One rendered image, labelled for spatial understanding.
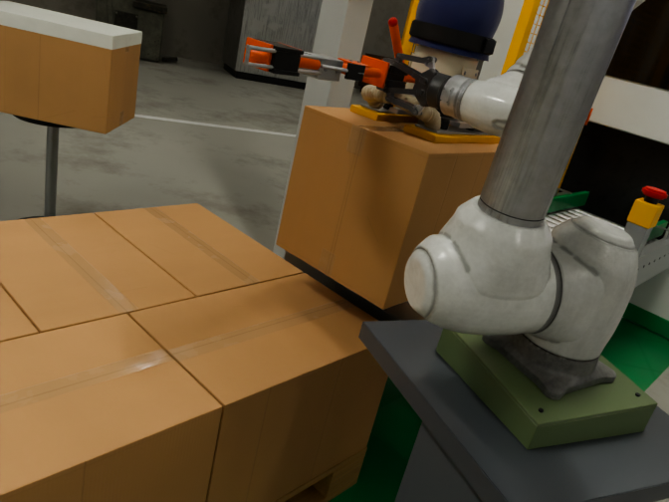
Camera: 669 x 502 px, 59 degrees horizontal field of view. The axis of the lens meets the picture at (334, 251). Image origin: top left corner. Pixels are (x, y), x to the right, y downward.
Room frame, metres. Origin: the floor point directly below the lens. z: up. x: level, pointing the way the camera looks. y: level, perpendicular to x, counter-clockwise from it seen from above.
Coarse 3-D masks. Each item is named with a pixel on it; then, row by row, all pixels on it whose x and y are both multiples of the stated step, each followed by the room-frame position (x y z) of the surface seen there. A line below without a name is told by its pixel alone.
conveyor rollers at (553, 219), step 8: (568, 208) 3.39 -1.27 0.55; (576, 208) 3.44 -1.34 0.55; (552, 216) 3.15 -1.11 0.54; (560, 216) 3.21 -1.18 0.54; (568, 216) 3.20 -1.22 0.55; (576, 216) 3.25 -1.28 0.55; (592, 216) 3.37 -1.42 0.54; (552, 224) 2.96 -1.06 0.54; (616, 224) 3.29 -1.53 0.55; (656, 240) 3.15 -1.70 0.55
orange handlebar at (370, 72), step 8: (256, 56) 1.15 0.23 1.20; (264, 56) 1.15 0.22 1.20; (304, 64) 1.23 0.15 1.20; (312, 64) 1.25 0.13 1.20; (320, 64) 1.26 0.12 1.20; (344, 64) 1.33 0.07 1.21; (360, 64) 1.37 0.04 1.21; (368, 72) 1.39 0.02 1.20; (376, 72) 1.41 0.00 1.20; (408, 80) 1.51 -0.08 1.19
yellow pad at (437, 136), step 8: (448, 120) 1.56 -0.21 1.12; (408, 128) 1.50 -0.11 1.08; (416, 128) 1.49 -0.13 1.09; (424, 128) 1.50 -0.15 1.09; (440, 128) 1.55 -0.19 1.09; (448, 128) 1.58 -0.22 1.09; (456, 128) 1.62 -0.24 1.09; (464, 128) 1.66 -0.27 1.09; (472, 128) 1.66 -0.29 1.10; (424, 136) 1.47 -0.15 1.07; (432, 136) 1.46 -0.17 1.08; (440, 136) 1.47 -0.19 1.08; (448, 136) 1.50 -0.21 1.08; (456, 136) 1.53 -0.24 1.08; (464, 136) 1.56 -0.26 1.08; (472, 136) 1.59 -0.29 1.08; (480, 136) 1.63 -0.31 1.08; (488, 136) 1.66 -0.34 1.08; (496, 136) 1.70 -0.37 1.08
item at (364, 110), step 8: (384, 104) 1.67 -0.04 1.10; (360, 112) 1.61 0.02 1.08; (368, 112) 1.59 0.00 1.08; (376, 112) 1.60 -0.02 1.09; (384, 112) 1.61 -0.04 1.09; (376, 120) 1.57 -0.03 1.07; (384, 120) 1.60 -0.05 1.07; (392, 120) 1.62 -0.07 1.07; (400, 120) 1.65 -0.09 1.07; (408, 120) 1.68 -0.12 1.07; (416, 120) 1.71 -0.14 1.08
